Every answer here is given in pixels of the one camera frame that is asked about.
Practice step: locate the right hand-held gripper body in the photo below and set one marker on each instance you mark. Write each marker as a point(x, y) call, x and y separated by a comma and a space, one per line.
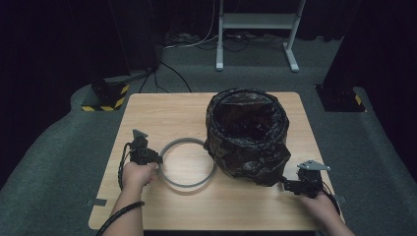
point(311, 180)

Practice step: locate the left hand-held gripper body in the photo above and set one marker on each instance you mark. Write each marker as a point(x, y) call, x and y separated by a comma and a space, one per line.
point(140, 150)

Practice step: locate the black plastic trash bag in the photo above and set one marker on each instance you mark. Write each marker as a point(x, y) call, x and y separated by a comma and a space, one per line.
point(249, 157)

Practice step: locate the person's left hand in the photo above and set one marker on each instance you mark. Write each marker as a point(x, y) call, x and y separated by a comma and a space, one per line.
point(137, 175)

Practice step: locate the person's right hand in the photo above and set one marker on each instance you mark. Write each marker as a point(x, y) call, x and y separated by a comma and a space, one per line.
point(319, 208)

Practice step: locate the grey tape piece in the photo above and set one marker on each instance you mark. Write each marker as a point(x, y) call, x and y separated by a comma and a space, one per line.
point(98, 202)
point(341, 199)

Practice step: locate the black yellow striped base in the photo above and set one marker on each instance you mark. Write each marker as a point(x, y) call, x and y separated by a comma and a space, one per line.
point(341, 98)
point(106, 107)

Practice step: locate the black curtain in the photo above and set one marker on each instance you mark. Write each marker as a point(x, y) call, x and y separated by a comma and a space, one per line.
point(49, 39)
point(387, 49)

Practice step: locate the white metal stand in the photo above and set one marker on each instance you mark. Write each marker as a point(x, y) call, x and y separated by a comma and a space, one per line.
point(255, 20)

